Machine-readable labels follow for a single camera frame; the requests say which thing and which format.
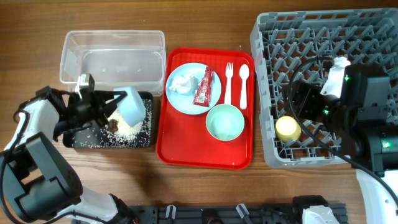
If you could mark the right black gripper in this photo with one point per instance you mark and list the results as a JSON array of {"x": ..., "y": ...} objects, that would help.
[{"x": 299, "y": 89}]

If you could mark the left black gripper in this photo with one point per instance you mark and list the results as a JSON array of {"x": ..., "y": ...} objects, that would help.
[{"x": 91, "y": 99}]

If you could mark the light blue bowl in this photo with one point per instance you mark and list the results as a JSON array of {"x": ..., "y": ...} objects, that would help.
[{"x": 131, "y": 107}]

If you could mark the rice and food scraps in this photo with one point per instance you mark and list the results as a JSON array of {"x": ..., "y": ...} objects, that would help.
[{"x": 130, "y": 132}]

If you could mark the yellow plastic cup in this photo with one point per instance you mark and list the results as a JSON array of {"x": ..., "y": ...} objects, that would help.
[{"x": 287, "y": 128}]

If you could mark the white napkin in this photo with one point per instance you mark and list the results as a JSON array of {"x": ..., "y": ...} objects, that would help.
[{"x": 182, "y": 84}]

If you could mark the red ketchup packet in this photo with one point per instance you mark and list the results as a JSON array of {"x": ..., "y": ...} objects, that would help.
[{"x": 203, "y": 92}]

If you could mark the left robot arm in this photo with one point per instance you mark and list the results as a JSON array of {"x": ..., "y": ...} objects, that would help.
[{"x": 37, "y": 183}]

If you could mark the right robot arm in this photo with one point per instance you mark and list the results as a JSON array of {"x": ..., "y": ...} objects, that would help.
[{"x": 359, "y": 116}]

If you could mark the grey dishwasher rack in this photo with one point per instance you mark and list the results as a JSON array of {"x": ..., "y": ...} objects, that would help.
[{"x": 281, "y": 41}]

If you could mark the black plastic tray bin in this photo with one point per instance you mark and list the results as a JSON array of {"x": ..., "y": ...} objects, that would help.
[{"x": 140, "y": 137}]

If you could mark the clear plastic bin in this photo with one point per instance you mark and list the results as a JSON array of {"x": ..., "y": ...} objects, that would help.
[{"x": 115, "y": 58}]

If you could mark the white plastic spoon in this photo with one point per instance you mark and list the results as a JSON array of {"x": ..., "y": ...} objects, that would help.
[{"x": 244, "y": 74}]

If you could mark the light blue plate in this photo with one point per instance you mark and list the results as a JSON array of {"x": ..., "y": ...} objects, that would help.
[{"x": 184, "y": 102}]

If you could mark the mint green bowl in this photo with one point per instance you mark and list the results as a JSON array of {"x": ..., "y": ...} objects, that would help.
[{"x": 225, "y": 122}]

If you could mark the white plastic fork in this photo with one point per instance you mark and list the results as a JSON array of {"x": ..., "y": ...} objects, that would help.
[{"x": 229, "y": 74}]

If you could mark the red serving tray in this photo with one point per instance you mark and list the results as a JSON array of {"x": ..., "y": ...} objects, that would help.
[{"x": 183, "y": 139}]

